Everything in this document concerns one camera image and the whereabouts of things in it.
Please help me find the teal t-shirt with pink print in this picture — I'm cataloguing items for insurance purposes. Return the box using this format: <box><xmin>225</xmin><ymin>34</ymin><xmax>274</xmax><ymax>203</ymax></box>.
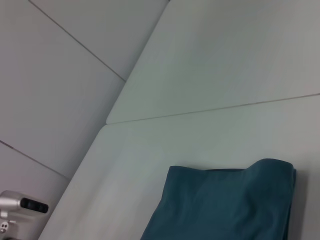
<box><xmin>139</xmin><ymin>157</ymin><xmax>298</xmax><ymax>240</ymax></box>

